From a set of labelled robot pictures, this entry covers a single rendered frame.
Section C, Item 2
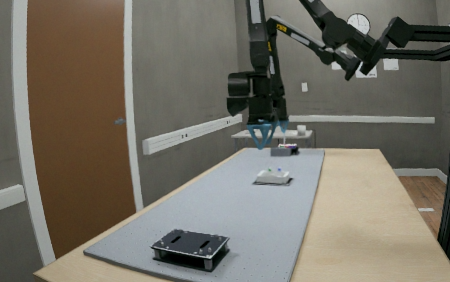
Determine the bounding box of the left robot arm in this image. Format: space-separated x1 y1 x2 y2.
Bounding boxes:
227 0 382 117

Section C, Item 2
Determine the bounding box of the white grid rack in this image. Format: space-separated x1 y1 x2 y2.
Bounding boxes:
257 171 289 184

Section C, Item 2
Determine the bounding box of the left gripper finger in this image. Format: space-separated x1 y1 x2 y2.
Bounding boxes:
246 124 271 150
259 120 279 144

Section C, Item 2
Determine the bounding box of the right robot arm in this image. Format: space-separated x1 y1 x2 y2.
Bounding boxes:
266 15 356 117

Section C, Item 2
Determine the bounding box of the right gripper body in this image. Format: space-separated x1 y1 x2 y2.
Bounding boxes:
278 107 289 121

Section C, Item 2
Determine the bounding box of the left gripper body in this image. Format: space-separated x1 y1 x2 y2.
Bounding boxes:
246 95 279 125

